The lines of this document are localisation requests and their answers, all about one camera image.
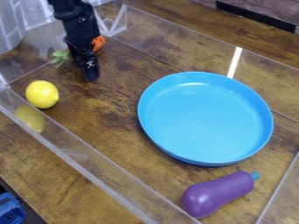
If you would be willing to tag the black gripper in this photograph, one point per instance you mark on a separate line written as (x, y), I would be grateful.
(82, 30)

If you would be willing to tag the orange toy carrot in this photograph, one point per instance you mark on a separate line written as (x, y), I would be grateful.
(63, 55)

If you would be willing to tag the yellow toy lemon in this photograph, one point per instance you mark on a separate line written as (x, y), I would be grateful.
(42, 94)

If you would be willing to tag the blue round tray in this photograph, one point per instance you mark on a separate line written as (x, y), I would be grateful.
(205, 118)

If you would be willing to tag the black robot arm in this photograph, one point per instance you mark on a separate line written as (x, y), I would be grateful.
(77, 15)

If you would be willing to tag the purple toy eggplant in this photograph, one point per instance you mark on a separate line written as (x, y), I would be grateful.
(206, 197)

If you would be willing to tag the blue plastic object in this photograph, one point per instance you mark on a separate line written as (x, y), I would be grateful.
(13, 213)

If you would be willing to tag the clear acrylic enclosure wall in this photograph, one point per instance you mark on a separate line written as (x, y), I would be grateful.
(81, 160)

